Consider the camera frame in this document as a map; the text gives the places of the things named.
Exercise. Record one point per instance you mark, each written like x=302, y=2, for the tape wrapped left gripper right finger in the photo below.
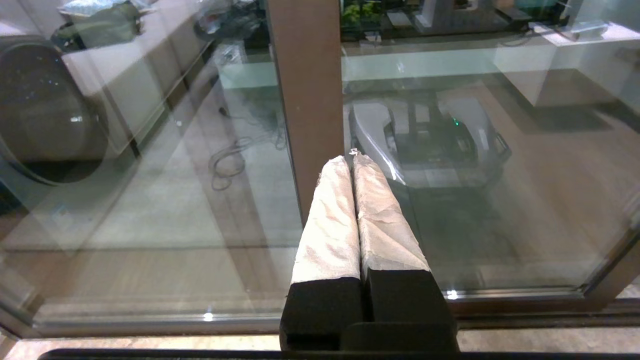
x=390, y=240

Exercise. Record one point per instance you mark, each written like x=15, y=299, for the tape wrapped left gripper left finger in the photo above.
x=327, y=240

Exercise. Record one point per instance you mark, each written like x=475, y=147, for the brown framed sliding glass door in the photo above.
x=615, y=280

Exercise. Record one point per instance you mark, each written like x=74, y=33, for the brown framed fixed glass door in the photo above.
x=305, y=100

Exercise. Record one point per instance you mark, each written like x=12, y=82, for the white cabinet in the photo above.
x=115, y=90

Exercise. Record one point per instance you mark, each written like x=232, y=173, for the green cloth bundle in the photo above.
x=100, y=22

